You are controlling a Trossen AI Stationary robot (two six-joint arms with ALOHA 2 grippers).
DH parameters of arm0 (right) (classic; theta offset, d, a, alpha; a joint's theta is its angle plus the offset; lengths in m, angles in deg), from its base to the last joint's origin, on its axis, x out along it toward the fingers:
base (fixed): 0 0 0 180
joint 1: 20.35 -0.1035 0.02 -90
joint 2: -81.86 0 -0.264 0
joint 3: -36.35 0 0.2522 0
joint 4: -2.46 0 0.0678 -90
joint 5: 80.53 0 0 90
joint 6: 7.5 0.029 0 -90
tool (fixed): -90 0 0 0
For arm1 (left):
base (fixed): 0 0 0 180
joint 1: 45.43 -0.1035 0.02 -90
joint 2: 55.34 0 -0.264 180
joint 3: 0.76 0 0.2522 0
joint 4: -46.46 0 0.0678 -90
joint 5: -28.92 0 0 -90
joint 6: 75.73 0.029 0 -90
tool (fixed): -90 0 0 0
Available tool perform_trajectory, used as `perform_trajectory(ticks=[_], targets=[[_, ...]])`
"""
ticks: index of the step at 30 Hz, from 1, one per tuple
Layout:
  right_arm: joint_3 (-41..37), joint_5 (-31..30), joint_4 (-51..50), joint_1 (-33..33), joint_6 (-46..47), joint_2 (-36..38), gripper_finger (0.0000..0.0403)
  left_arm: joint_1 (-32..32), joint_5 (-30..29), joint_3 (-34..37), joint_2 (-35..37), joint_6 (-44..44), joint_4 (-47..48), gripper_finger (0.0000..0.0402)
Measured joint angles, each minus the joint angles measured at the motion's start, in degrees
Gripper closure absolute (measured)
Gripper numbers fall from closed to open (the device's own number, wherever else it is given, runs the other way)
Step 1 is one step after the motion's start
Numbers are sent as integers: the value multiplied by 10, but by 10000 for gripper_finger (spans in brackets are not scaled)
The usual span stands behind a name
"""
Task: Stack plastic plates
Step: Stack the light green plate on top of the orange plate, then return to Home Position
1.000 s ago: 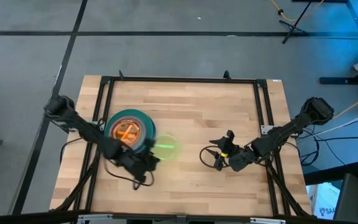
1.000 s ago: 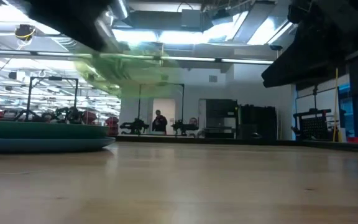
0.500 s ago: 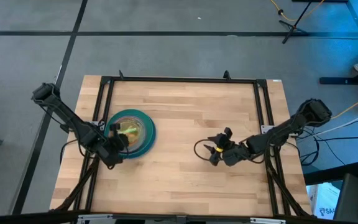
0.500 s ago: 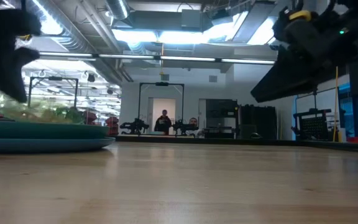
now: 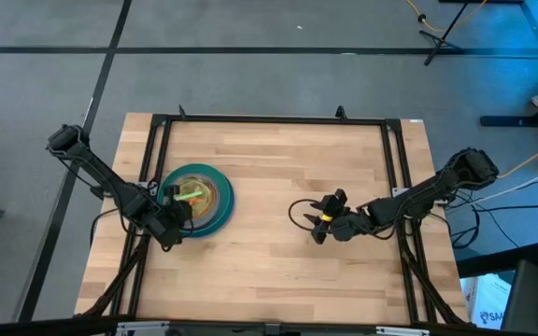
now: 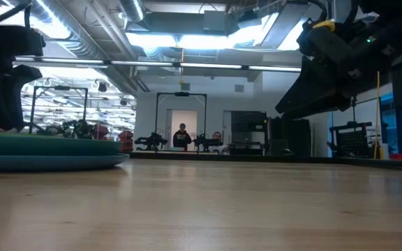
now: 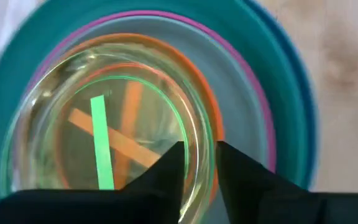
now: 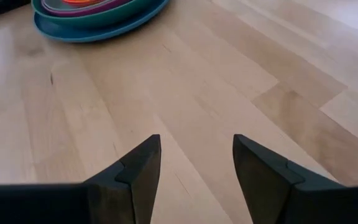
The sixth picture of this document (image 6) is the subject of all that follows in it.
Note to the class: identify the long ceiling light strip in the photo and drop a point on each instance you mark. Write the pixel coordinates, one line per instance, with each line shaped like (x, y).
(208, 65)

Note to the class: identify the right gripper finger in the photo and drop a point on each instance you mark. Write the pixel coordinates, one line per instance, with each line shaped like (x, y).
(305, 97)

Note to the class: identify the black perforated cart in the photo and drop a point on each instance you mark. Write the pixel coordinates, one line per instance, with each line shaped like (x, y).
(352, 143)

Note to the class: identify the person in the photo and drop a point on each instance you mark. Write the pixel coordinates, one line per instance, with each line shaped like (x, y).
(217, 137)
(181, 137)

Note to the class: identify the black gantry frame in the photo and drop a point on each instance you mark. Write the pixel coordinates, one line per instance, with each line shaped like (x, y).
(61, 88)
(181, 94)

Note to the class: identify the black cabinet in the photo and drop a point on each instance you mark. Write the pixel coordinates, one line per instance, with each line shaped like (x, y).
(248, 125)

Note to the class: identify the red stool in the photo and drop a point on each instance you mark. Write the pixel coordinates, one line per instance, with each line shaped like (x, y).
(100, 131)
(127, 139)

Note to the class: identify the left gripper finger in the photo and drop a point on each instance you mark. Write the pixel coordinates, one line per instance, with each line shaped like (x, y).
(2, 97)

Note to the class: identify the dark storage cabinet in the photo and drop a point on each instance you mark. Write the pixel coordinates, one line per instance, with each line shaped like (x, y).
(291, 136)

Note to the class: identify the large teal plastic plate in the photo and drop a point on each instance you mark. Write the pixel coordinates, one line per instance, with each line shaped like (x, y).
(47, 144)

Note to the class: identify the yellow pole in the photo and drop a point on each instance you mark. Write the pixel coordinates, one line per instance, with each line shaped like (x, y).
(377, 115)

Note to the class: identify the large blue plastic plate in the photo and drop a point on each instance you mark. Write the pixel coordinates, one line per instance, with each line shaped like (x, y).
(47, 162)

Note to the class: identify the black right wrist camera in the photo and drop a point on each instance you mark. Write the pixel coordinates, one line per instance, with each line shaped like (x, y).
(368, 47)

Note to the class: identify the black background robot arm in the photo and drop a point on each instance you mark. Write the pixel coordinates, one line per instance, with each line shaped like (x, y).
(152, 141)
(206, 142)

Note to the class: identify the red box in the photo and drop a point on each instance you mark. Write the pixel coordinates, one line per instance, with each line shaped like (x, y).
(400, 157)

